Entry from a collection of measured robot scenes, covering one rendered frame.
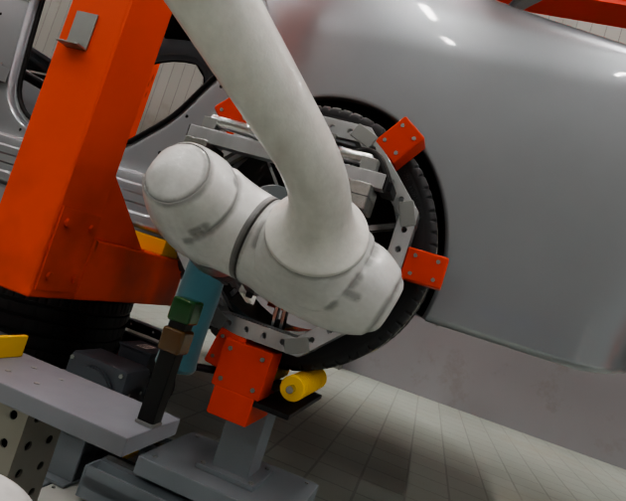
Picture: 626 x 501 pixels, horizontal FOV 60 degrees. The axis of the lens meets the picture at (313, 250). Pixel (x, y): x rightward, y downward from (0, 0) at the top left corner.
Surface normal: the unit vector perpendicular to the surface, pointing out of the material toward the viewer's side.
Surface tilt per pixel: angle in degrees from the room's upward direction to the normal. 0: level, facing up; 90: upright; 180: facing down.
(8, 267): 90
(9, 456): 90
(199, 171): 73
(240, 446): 90
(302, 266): 98
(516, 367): 90
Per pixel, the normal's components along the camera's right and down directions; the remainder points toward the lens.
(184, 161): -0.02, -0.49
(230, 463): -0.22, -0.13
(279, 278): -0.55, 0.57
